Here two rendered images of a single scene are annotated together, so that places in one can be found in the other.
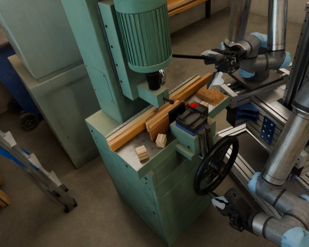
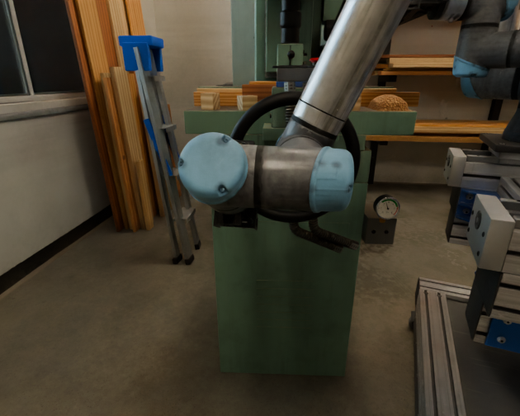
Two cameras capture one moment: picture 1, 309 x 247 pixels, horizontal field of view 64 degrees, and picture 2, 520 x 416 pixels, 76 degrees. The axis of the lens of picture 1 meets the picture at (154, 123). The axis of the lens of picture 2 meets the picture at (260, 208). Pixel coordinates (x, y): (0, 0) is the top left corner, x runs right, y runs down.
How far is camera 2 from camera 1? 0.92 m
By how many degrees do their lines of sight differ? 38
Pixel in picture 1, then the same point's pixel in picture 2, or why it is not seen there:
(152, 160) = (214, 114)
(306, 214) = (287, 151)
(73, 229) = (161, 279)
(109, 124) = not seen: hidden behind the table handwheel
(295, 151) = (350, 17)
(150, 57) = not seen: outside the picture
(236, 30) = not seen: hidden behind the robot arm
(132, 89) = (269, 51)
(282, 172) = (316, 81)
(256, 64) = (486, 42)
